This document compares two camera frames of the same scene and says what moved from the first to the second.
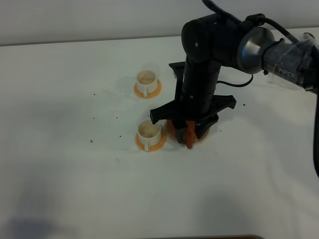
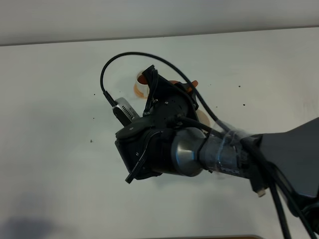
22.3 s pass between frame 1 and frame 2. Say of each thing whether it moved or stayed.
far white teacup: stayed
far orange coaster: stayed
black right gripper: moved
